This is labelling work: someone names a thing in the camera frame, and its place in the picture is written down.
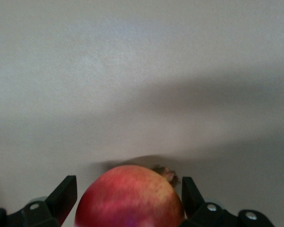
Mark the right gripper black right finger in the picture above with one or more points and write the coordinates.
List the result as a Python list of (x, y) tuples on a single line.
[(203, 215)]

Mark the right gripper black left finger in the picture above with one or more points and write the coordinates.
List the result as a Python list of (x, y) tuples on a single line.
[(49, 212)]

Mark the red pomegranate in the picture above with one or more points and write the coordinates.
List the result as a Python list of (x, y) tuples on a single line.
[(130, 201)]

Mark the brown table cover sheet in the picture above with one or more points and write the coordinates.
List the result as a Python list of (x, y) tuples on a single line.
[(109, 71)]

